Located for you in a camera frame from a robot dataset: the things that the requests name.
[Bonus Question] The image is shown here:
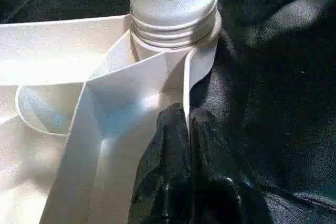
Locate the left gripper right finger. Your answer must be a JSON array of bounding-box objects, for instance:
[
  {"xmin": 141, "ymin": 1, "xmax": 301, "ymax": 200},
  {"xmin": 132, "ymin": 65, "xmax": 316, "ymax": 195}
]
[{"xmin": 190, "ymin": 108, "xmax": 274, "ymax": 224}]

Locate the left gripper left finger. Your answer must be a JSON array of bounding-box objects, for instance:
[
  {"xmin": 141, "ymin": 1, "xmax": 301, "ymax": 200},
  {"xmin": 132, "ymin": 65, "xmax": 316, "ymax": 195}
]
[{"xmin": 128, "ymin": 103, "xmax": 194, "ymax": 224}]

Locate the white plastic table leg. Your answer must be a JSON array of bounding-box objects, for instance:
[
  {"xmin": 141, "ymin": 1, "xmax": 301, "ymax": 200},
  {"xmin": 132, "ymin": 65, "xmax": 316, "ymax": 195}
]
[{"xmin": 129, "ymin": 0, "xmax": 218, "ymax": 49}]

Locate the white plastic table top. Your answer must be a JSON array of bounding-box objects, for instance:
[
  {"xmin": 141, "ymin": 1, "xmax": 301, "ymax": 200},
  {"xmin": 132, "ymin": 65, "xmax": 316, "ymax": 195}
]
[{"xmin": 0, "ymin": 9, "xmax": 222, "ymax": 224}]

